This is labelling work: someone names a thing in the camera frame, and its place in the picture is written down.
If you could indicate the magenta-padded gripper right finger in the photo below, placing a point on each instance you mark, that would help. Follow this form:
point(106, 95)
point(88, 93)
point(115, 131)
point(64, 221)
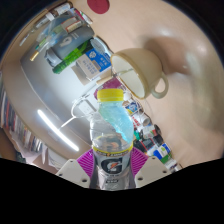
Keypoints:
point(139, 160)

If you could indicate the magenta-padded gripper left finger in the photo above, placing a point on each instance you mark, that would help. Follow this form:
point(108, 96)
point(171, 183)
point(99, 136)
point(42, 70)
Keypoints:
point(85, 162)

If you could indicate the clear yellow-capped drink bottle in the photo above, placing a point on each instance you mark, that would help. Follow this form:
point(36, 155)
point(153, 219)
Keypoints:
point(111, 150)

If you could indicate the grey water bottle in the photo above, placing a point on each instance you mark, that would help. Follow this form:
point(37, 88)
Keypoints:
point(70, 41)

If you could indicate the long white light bar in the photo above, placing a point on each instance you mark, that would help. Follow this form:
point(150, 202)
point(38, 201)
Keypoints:
point(56, 130)

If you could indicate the white power strip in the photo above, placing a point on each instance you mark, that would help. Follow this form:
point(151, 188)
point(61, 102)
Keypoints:
point(87, 108)

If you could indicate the magenta snack pouch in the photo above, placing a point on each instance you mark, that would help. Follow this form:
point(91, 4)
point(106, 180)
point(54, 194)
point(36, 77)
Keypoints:
point(111, 84)

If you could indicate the cream ceramic mug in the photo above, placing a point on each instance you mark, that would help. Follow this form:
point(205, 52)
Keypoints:
point(146, 63)

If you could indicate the blue and white box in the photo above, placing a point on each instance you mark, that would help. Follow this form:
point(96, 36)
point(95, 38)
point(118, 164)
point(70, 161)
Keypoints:
point(95, 63)

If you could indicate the flat round red coaster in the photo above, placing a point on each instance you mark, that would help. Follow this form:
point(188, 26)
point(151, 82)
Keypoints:
point(98, 6)

